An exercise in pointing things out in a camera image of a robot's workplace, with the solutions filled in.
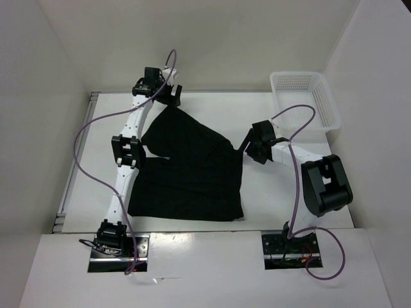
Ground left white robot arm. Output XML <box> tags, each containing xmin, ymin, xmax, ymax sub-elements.
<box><xmin>92</xmin><ymin>65</ymin><xmax>182</xmax><ymax>259</ymax></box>

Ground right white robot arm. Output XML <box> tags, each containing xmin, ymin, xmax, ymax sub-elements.
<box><xmin>240</xmin><ymin>120</ymin><xmax>353</xmax><ymax>252</ymax></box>

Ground black shorts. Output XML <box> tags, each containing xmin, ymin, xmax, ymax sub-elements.
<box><xmin>128</xmin><ymin>107</ymin><xmax>243</xmax><ymax>221</ymax></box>

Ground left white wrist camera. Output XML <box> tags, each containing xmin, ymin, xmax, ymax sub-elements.
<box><xmin>162</xmin><ymin>67</ymin><xmax>179</xmax><ymax>86</ymax></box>

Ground white perforated plastic basket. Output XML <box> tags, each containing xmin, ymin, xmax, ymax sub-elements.
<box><xmin>270</xmin><ymin>71</ymin><xmax>342</xmax><ymax>133</ymax></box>

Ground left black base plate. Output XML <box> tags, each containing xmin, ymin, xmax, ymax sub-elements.
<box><xmin>88</xmin><ymin>233</ymin><xmax>151</xmax><ymax>273</ymax></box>

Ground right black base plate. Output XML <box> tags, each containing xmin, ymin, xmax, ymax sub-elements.
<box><xmin>261</xmin><ymin>231</ymin><xmax>322</xmax><ymax>270</ymax></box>

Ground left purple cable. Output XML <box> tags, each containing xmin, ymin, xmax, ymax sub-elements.
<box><xmin>73</xmin><ymin>49</ymin><xmax>179</xmax><ymax>276</ymax></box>

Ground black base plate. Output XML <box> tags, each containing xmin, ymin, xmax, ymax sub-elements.
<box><xmin>88</xmin><ymin>233</ymin><xmax>151</xmax><ymax>273</ymax></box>
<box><xmin>261</xmin><ymin>231</ymin><xmax>322</xmax><ymax>270</ymax></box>

